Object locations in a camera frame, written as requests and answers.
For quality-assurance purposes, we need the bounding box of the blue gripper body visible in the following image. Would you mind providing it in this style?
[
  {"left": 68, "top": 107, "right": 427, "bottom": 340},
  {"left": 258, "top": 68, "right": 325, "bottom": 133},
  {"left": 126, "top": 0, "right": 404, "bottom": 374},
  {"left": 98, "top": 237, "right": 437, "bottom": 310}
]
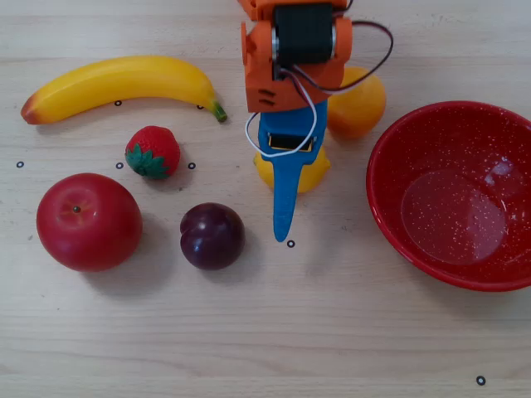
[{"left": 257, "top": 99, "right": 329, "bottom": 158}]

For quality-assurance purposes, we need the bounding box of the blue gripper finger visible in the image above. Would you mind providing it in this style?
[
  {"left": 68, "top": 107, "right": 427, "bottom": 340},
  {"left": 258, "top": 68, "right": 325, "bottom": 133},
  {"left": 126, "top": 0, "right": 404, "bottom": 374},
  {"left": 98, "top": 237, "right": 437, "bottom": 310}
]
[{"left": 259, "top": 151, "right": 319, "bottom": 244}]

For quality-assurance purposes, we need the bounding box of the yellow lemon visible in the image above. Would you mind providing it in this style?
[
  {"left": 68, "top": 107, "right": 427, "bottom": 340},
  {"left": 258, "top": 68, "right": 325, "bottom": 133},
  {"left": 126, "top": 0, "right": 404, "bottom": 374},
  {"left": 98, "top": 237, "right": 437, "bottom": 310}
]
[{"left": 253, "top": 144, "right": 332, "bottom": 195}]

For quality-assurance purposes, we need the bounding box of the red speckled bowl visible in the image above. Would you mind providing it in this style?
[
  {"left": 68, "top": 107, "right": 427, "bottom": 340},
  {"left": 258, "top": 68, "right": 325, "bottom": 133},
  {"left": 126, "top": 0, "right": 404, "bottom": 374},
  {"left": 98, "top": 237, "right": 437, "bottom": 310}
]
[{"left": 365, "top": 100, "right": 531, "bottom": 293}]

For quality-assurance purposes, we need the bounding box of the orange peach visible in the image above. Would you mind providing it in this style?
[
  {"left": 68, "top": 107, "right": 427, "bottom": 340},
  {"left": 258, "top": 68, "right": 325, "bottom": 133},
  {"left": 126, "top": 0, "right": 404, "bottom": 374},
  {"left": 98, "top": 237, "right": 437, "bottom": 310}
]
[{"left": 325, "top": 66, "right": 387, "bottom": 140}]

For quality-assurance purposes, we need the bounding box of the purple plum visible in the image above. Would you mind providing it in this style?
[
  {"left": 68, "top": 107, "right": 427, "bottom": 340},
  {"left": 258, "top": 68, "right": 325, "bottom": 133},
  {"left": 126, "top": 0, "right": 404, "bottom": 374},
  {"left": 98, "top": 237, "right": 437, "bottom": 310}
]
[{"left": 179, "top": 201, "right": 246, "bottom": 271}]

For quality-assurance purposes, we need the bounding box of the red strawberry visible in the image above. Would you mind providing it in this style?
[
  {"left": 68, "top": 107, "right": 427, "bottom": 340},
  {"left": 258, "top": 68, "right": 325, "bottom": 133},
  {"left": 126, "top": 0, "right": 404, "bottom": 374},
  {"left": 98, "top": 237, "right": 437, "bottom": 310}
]
[{"left": 124, "top": 125, "right": 182, "bottom": 181}]

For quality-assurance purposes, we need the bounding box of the yellow banana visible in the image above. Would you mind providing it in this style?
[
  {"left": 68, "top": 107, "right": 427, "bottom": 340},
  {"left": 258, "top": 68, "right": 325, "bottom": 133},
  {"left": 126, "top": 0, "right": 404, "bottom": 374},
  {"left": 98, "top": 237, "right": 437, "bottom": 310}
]
[{"left": 20, "top": 55, "right": 228, "bottom": 126}]

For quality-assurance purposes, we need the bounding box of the red apple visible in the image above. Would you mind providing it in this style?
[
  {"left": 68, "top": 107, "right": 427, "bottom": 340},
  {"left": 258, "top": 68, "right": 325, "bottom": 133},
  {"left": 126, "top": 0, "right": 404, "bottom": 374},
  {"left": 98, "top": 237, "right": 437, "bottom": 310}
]
[{"left": 36, "top": 172, "right": 144, "bottom": 273}]

